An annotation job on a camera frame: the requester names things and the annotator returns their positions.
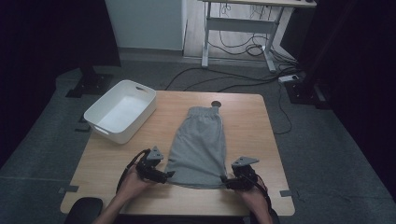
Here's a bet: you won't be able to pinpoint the white plastic bin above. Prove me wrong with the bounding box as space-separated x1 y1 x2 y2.
83 79 158 145

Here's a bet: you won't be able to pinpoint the thin black floor cable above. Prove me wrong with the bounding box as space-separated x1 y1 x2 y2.
274 83 293 135

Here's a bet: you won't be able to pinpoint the person's left hand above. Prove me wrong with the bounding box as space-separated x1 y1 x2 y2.
116 164 157 204

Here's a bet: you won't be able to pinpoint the white power strip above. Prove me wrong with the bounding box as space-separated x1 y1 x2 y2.
277 74 300 84

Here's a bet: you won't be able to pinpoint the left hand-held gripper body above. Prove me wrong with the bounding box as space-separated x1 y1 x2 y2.
134 146 169 185

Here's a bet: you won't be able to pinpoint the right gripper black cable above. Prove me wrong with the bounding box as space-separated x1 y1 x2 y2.
246 173 273 213

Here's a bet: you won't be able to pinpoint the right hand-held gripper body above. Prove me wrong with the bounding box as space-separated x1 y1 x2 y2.
225 156 261 191

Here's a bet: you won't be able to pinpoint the white desk frame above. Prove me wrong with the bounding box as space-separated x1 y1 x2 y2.
199 0 318 74

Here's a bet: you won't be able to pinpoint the black cable bundle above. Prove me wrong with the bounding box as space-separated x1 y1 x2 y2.
207 2 273 58

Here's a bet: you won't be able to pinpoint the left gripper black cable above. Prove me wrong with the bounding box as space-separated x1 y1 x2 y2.
115 148 151 194

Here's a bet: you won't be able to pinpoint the person's right hand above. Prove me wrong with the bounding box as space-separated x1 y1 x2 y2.
236 180 271 216

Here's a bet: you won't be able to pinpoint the white cabinet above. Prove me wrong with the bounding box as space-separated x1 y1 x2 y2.
105 0 185 51

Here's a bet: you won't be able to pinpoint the black stand base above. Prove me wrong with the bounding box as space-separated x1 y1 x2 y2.
64 63 115 99
284 74 332 110

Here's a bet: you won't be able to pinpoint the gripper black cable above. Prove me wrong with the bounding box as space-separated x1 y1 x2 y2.
115 148 151 194
246 173 273 213

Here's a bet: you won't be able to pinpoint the long black floor cable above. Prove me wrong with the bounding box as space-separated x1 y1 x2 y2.
163 66 300 93

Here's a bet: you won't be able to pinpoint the grey shorts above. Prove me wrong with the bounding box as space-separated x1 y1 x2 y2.
163 105 228 189

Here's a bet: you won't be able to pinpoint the black chair armrest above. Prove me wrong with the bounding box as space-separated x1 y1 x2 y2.
64 196 104 224

